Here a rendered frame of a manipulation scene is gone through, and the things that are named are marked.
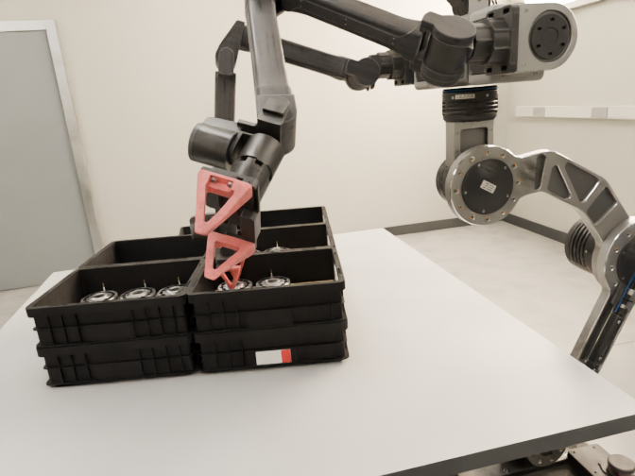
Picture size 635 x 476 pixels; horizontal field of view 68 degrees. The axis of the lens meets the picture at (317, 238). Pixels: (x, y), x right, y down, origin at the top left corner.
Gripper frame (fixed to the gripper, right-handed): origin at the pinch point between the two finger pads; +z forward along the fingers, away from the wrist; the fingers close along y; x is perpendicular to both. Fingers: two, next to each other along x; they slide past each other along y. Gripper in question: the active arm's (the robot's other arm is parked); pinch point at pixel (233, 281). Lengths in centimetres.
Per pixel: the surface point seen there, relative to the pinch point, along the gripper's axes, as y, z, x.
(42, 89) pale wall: -256, -60, -200
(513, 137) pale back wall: -352, 18, 202
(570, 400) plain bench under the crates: 39, 15, 80
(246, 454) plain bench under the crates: 53, 14, 12
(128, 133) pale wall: -271, -20, -145
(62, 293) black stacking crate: 9.5, -3.3, -46.5
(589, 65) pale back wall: -267, -46, 226
